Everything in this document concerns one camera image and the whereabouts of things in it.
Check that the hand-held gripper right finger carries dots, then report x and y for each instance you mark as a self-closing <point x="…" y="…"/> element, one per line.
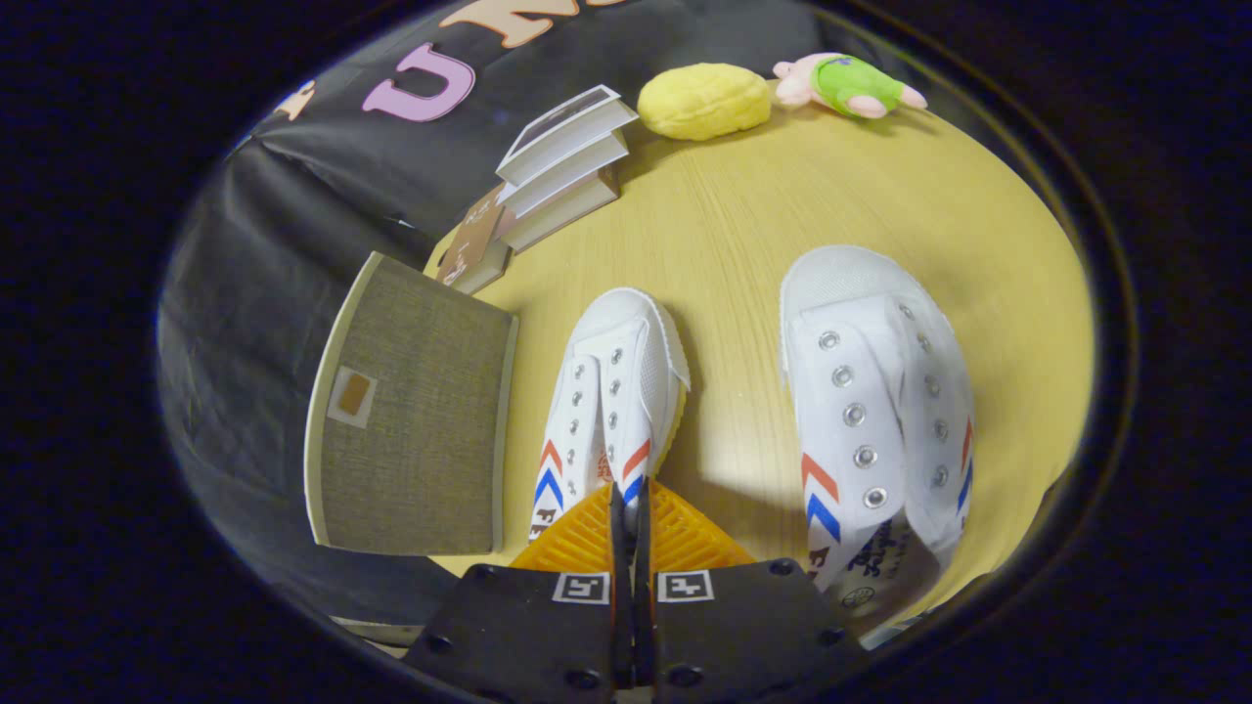
<point x="743" y="636"/>

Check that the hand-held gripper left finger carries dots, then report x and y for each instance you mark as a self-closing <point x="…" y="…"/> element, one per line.
<point x="528" y="636"/>

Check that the grey fabric storage box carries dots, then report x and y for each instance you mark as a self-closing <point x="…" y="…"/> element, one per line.
<point x="421" y="440"/>

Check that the white shoe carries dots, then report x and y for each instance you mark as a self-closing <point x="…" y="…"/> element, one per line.
<point x="861" y="323"/>
<point x="636" y="362"/>

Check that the brown book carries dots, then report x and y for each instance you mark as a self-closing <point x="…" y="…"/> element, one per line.
<point x="474" y="240"/>

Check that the black backdrop cloth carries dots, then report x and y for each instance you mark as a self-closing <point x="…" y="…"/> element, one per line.
<point x="274" y="323"/>

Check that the thick brown-edged book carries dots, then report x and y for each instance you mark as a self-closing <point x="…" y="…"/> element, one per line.
<point x="567" y="212"/>

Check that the thin white book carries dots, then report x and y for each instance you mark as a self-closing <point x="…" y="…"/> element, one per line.
<point x="577" y="181"/>

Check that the white book with portrait cover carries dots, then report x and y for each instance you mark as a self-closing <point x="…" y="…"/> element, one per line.
<point x="567" y="137"/>

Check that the yellow plush toy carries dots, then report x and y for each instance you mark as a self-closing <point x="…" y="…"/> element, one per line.
<point x="704" y="103"/>

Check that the pink and green plush toy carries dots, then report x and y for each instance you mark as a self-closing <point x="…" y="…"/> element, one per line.
<point x="851" y="83"/>

